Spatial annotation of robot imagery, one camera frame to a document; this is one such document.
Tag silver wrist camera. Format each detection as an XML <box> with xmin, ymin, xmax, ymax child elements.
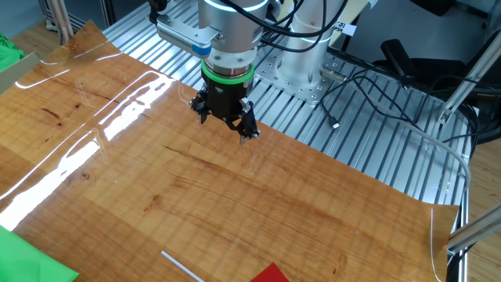
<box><xmin>155</xmin><ymin>13</ymin><xmax>222</xmax><ymax>60</ymax></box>

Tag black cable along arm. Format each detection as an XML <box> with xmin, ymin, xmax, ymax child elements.
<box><xmin>218</xmin><ymin>0</ymin><xmax>349</xmax><ymax>54</ymax></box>

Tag white label tag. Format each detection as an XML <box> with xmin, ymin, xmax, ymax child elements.
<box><xmin>335</xmin><ymin>21</ymin><xmax>358</xmax><ymax>37</ymax></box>

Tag red flag with white stick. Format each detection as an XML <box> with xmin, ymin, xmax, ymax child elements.
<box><xmin>160</xmin><ymin>250</ymin><xmax>290</xmax><ymax>282</ymax></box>

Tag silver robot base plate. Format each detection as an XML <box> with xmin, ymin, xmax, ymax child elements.
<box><xmin>254</xmin><ymin>50</ymin><xmax>348</xmax><ymax>106</ymax></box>

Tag black office chair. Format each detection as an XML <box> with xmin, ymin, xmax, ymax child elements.
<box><xmin>371</xmin><ymin>38</ymin><xmax>501</xmax><ymax>146</ymax></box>

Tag brown cardboard box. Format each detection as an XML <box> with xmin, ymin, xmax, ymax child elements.
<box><xmin>0</xmin><ymin>52</ymin><xmax>41</xmax><ymax>95</ymax></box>

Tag copper coloured frame post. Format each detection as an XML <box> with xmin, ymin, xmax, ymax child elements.
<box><xmin>46</xmin><ymin>0</ymin><xmax>75</xmax><ymax>42</ymax></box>

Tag slanted aluminium profile post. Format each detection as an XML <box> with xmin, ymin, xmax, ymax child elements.
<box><xmin>438</xmin><ymin>29</ymin><xmax>501</xmax><ymax>126</ymax></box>

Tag black USB cable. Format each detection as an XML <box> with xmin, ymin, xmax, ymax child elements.
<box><xmin>319</xmin><ymin>74</ymin><xmax>422</xmax><ymax>130</ymax></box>

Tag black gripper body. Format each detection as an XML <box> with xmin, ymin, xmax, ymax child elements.
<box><xmin>204</xmin><ymin>76</ymin><xmax>254</xmax><ymax>121</ymax></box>

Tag aluminium profile bar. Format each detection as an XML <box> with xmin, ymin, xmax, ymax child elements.
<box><xmin>445</xmin><ymin>203</ymin><xmax>501</xmax><ymax>258</ymax></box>

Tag crumpled green cloth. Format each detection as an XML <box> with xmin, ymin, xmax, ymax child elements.
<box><xmin>0</xmin><ymin>33</ymin><xmax>27</xmax><ymax>72</ymax></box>

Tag grey translucent hose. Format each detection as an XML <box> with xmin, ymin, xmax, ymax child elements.
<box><xmin>351</xmin><ymin>80</ymin><xmax>473</xmax><ymax>197</ymax></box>

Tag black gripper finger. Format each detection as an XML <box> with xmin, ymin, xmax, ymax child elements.
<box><xmin>225</xmin><ymin>98</ymin><xmax>261</xmax><ymax>146</ymax></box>
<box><xmin>189</xmin><ymin>89</ymin><xmax>211</xmax><ymax>125</ymax></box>

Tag wood grain table mat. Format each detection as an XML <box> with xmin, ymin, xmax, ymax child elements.
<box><xmin>0</xmin><ymin>19</ymin><xmax>460</xmax><ymax>282</ymax></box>

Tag green cloth on rollers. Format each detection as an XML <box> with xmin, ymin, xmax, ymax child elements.
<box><xmin>0</xmin><ymin>225</ymin><xmax>80</xmax><ymax>282</ymax></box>

